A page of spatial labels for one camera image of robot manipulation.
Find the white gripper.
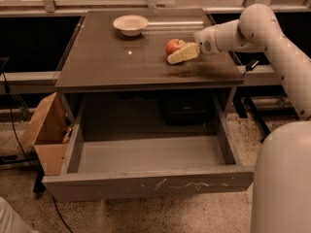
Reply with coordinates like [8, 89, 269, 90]
[167, 25, 222, 64]

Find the red apple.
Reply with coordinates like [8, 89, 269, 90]
[165, 39, 186, 55]

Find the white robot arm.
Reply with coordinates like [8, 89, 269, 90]
[167, 4, 311, 233]

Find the grey cabinet with glass top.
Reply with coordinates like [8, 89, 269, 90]
[54, 8, 245, 128]

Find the open grey top drawer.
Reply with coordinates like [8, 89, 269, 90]
[44, 93, 254, 202]

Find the small black device on ledge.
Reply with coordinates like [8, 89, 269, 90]
[245, 59, 259, 72]

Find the black box under cabinet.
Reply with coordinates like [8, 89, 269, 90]
[158, 92, 215, 126]

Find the white bowl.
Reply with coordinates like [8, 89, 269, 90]
[113, 15, 149, 37]

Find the brown cardboard box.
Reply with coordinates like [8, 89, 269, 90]
[19, 92, 69, 176]

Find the white object bottom left corner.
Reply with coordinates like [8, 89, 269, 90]
[0, 197, 37, 233]

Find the black cable on floor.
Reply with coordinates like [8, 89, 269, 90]
[2, 73, 74, 233]

